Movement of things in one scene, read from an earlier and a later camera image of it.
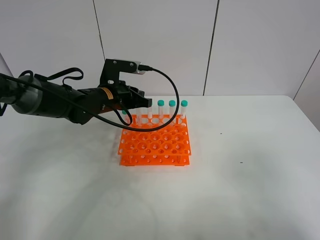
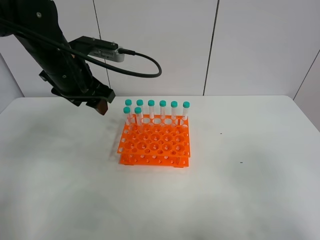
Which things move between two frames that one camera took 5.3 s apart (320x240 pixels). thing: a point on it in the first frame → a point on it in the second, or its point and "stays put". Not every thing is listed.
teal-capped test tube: [139, 116] stays put
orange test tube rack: [170, 145] stays put
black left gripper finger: [136, 99] → [100, 90]
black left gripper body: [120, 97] → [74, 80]
